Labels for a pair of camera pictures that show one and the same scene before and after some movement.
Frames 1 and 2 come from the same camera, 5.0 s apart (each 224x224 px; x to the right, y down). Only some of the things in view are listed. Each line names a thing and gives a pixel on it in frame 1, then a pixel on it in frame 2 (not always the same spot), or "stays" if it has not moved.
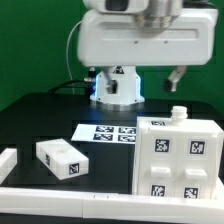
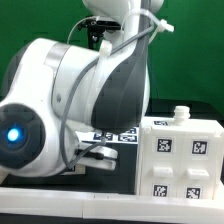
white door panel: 160,163 stays
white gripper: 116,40 → 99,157
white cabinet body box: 176,157 stays
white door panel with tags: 196,166 stays
